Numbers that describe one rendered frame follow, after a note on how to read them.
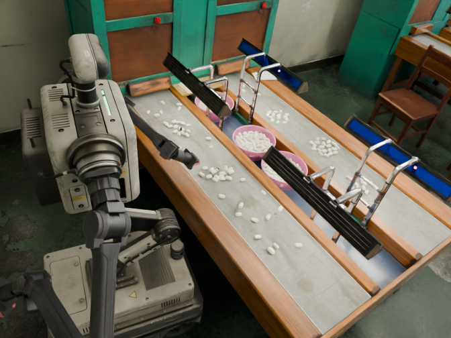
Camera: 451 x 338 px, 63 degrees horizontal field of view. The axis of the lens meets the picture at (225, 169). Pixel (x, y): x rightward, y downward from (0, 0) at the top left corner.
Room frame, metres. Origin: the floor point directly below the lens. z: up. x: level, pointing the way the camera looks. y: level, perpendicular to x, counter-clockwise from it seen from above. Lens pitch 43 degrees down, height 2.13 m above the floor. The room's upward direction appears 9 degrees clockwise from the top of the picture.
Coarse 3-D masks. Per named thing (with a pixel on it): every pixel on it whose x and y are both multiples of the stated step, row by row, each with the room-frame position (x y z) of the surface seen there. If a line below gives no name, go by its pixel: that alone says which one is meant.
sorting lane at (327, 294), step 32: (160, 96) 2.12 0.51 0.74; (160, 128) 1.77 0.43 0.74; (192, 128) 1.82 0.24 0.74; (224, 160) 1.57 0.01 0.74; (224, 192) 1.32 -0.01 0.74; (256, 192) 1.36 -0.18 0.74; (256, 224) 1.14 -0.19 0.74; (288, 224) 1.17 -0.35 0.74; (288, 256) 0.99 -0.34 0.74; (320, 256) 1.01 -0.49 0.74; (288, 288) 0.83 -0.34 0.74; (320, 288) 0.85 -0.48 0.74; (352, 288) 0.87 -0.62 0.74; (320, 320) 0.71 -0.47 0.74
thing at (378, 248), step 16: (272, 160) 1.24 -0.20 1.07; (288, 160) 1.21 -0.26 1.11; (288, 176) 1.16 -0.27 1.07; (304, 176) 1.13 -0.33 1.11; (304, 192) 1.08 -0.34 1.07; (320, 192) 1.05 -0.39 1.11; (320, 208) 1.01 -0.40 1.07; (336, 208) 0.99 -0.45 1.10; (336, 224) 0.94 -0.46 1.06; (352, 224) 0.92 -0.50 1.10; (352, 240) 0.87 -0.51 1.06; (368, 240) 0.86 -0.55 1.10; (368, 256) 0.81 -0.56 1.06
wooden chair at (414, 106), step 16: (432, 48) 3.34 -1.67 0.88; (448, 64) 3.18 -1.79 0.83; (448, 80) 3.11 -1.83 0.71; (384, 96) 3.12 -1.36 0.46; (400, 96) 3.18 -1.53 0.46; (416, 96) 3.22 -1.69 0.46; (448, 96) 3.01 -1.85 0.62; (384, 112) 3.23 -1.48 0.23; (400, 112) 2.94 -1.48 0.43; (416, 112) 2.93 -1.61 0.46; (432, 112) 2.97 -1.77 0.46; (416, 128) 3.12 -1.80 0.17
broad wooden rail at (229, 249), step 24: (144, 144) 1.57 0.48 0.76; (168, 168) 1.41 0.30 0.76; (168, 192) 1.35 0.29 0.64; (192, 192) 1.26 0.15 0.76; (192, 216) 1.16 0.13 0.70; (216, 216) 1.13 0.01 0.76; (216, 240) 1.00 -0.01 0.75; (240, 240) 1.02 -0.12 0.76; (240, 264) 0.89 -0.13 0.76; (240, 288) 0.85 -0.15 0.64; (264, 288) 0.79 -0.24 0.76; (264, 312) 0.73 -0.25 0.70; (288, 312) 0.71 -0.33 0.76; (288, 336) 0.63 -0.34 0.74; (312, 336) 0.63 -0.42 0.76
